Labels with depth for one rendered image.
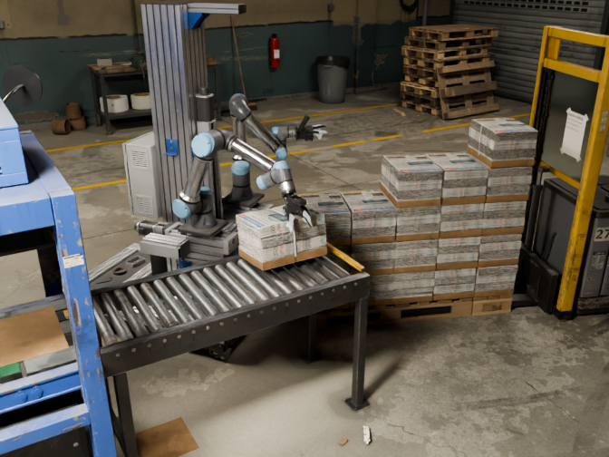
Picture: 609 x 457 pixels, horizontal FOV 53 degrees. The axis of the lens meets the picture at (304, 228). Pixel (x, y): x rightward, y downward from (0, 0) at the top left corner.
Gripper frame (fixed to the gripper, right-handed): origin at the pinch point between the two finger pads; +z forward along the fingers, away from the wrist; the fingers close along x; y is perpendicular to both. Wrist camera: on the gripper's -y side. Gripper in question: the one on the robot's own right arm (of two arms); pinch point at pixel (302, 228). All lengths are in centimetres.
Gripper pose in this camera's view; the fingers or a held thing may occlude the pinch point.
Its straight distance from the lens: 296.4
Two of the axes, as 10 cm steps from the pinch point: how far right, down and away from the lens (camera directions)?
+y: -4.0, 2.3, 8.9
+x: -8.7, 2.1, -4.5
